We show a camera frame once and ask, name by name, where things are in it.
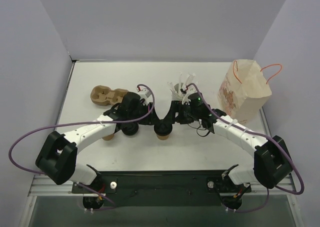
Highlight black cup lid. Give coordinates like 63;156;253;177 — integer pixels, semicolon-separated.
153;120;173;137

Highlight single brown paper cup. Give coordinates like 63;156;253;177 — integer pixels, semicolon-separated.
156;134;170;141

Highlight stack of brown paper cups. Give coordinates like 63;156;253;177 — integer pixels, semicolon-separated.
102;134;115;141

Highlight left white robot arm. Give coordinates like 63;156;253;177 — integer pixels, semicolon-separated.
35;89;154;193

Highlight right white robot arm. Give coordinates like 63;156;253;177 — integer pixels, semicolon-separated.
154;91;293;191

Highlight paper takeout bag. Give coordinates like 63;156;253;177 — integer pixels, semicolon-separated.
217;59;283;125

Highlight white straw holder cup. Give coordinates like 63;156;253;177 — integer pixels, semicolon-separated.
168;82;184;102

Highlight stack of black lids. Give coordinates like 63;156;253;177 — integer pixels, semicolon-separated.
121;122;139;136

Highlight brown cardboard cup carrier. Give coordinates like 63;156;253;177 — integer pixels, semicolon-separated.
90;85;129;106

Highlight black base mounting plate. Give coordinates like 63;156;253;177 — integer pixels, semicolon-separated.
71;170;251;210

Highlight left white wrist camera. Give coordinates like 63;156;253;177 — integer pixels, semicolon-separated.
137;88;151;105

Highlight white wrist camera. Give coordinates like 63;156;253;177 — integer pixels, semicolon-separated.
178;87;191;105
137;88;151;105

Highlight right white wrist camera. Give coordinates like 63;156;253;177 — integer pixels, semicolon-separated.
178;87;191;105

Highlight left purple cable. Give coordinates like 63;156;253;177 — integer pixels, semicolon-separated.
8;83;156;174

